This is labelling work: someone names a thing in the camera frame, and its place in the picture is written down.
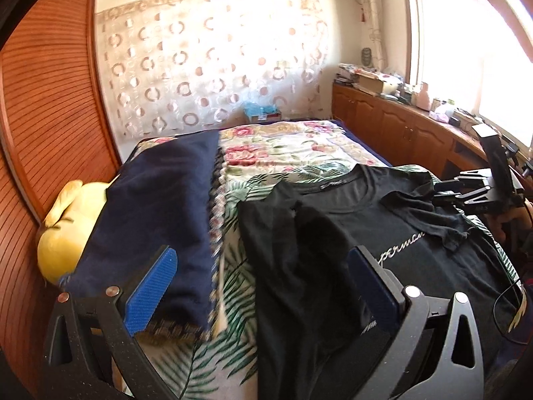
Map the black printed t-shirt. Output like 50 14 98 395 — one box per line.
237 164 519 399

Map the right hand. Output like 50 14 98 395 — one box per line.
485 200 532 256

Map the patterned folded cloth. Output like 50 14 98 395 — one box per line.
143 147 228 344

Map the palm leaf bed sheet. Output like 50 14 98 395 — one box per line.
141 162 528 400

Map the yellow plush toy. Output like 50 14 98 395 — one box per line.
37 180 111 285

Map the wooden low cabinet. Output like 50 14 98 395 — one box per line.
331 83 489 180

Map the pink bottle on cabinet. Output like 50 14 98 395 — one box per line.
416 82 432 111

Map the navy folded garment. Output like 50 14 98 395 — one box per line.
61 130 221 337

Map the cardboard box on cabinet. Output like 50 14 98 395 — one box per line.
357 73 401 95

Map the floral bed quilt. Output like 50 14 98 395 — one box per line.
120 120 386 189

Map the blue tissue box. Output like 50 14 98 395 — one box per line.
243 102 282 123

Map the circle patterned sheer curtain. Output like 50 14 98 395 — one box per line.
95 0 331 142

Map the window with wooden frame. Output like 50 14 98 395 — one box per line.
408 0 532 147

